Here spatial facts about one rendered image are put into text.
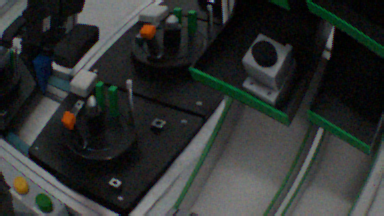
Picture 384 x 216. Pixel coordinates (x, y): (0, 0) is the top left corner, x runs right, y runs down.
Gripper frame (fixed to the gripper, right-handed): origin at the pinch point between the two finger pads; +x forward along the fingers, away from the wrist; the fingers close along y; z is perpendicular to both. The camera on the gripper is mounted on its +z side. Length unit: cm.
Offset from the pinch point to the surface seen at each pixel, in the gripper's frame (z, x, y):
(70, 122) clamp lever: 10.9, 18.7, 4.2
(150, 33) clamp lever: 35.3, 18.9, 4.2
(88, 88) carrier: 27.9, 27.2, 12.7
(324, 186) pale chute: 16.4, 20.3, -34.8
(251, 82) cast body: 11.5, 3.2, -22.4
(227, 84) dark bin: 11.5, 4.5, -19.6
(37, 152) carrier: 8.5, 28.3, 14.4
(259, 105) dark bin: 10.8, 5.2, -23.7
